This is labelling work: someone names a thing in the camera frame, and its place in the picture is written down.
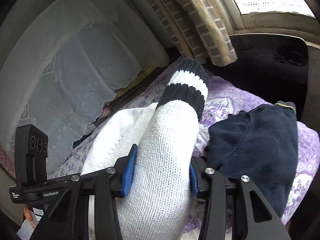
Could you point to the navy blue garment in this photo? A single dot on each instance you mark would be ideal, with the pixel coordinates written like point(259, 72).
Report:
point(250, 142)

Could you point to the dark glossy table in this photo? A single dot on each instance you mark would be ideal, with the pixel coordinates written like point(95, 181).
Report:
point(270, 62)

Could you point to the purple floral bed sheet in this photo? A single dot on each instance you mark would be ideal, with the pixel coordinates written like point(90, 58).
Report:
point(225, 97)

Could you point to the person's left hand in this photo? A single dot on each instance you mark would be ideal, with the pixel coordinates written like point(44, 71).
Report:
point(28, 213)

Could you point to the white knit sweater navy trim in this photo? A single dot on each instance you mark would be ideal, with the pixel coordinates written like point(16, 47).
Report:
point(165, 142)

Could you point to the brown folded blanket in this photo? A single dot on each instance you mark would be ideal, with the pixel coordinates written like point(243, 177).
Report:
point(135, 90)

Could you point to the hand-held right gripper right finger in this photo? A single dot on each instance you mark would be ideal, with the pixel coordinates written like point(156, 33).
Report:
point(193, 180)

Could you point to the beige checked curtain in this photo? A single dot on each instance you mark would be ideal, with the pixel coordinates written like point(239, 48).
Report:
point(195, 17)

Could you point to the person's left forearm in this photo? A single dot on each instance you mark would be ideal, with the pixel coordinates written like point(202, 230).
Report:
point(25, 230)

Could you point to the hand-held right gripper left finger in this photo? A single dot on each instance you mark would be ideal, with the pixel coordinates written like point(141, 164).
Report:
point(130, 170)

